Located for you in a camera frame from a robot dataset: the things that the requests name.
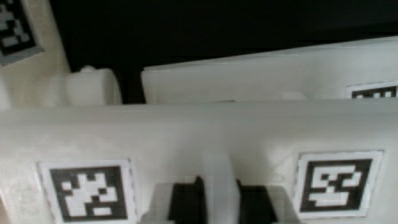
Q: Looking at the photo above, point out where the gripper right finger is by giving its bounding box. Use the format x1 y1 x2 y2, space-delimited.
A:
236 181 297 224

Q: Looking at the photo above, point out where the white cabinet door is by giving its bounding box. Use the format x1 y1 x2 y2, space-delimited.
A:
142 36 398 104
0 68 398 224

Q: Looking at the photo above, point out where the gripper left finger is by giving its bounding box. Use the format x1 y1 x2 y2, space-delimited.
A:
140 177 208 224

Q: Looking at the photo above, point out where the white cabinet body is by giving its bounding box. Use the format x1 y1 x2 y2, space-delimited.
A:
0 0 71 111

